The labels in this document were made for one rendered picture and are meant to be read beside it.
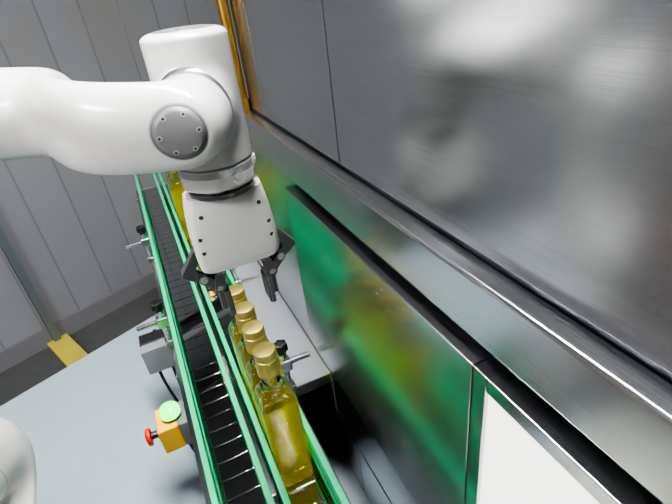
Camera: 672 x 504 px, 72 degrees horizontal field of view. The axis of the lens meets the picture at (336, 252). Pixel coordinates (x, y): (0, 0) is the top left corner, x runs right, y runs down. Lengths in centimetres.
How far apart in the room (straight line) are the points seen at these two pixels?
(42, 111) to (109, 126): 7
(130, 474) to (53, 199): 208
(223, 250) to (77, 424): 112
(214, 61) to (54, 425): 134
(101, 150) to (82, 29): 274
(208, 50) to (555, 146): 32
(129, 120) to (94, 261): 294
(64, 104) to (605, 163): 40
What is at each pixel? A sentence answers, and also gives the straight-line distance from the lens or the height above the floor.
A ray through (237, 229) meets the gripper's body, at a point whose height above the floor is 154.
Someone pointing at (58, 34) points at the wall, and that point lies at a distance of 313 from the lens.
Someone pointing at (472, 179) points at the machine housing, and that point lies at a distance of 37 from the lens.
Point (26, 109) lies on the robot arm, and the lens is 52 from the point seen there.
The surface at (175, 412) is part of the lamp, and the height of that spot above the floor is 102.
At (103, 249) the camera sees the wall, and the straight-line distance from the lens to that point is 334.
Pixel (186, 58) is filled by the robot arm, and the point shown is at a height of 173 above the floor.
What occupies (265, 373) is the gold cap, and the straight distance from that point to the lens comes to 69.
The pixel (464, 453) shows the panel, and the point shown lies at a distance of 50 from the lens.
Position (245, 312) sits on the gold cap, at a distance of 76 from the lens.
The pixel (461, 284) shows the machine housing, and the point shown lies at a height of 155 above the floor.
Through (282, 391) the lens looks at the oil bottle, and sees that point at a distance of 72.
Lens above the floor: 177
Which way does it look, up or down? 31 degrees down
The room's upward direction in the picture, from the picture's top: 7 degrees counter-clockwise
